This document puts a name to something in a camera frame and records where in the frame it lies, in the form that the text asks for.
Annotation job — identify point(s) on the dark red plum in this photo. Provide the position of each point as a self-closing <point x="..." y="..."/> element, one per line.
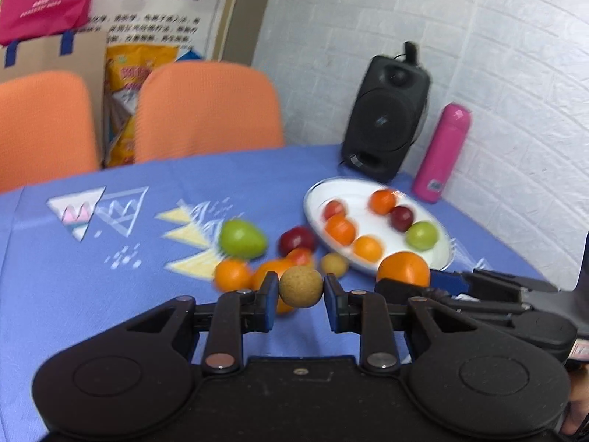
<point x="297" y="238"/>
<point x="401" y="218"/>

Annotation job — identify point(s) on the round green plum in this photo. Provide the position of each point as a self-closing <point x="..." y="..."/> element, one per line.
<point x="421" y="235"/>

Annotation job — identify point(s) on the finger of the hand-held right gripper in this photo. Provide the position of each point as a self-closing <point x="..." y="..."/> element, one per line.
<point x="448" y="281"/>
<point x="400" y="287"/>

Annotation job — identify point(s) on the pointed green plum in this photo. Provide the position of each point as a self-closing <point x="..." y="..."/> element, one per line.
<point x="241" y="238"/>

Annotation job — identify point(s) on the red yellow plum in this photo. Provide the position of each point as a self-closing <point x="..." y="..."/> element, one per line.
<point x="301" y="257"/>

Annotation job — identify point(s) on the white plate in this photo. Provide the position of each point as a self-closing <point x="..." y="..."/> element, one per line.
<point x="352" y="193"/>

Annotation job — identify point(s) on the deep orange mandarin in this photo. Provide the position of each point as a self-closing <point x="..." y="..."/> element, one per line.
<point x="340" y="231"/>
<point x="383" y="201"/>

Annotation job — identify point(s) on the person's right hand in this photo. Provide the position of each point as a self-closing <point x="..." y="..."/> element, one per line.
<point x="580" y="400"/>

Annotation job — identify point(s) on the pink tote bag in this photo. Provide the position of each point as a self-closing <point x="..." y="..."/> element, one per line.
<point x="46" y="0"/>

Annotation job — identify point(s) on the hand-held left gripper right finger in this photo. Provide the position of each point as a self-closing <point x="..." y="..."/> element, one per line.
<point x="330" y="304"/>

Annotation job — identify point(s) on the brown kiwi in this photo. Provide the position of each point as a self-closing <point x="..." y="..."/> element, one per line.
<point x="300" y="287"/>

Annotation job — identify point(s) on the orange chair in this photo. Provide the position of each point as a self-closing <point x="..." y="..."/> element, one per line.
<point x="46" y="124"/>
<point x="207" y="110"/>

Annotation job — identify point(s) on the blue printed tablecloth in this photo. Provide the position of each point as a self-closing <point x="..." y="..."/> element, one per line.
<point x="115" y="285"/>

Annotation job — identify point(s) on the small orange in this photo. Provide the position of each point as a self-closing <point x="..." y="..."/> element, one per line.
<point x="232" y="275"/>

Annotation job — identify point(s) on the large orange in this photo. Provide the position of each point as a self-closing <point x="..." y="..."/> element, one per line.
<point x="274" y="268"/>

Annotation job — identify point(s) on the black speaker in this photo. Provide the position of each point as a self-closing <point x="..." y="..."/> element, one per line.
<point x="386" y="119"/>

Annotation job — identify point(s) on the small yellow plum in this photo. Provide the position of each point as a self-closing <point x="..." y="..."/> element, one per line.
<point x="334" y="264"/>

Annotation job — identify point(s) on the wall poster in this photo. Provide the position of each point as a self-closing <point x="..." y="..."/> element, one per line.
<point x="152" y="18"/>

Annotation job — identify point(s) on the pink bottle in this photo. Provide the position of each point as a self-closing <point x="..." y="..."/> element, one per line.
<point x="441" y="152"/>

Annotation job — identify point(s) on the yellow snack bag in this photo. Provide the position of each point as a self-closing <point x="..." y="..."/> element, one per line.
<point x="124" y="78"/>

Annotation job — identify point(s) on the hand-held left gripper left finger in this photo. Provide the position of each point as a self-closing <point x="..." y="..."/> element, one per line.
<point x="271" y="304"/>

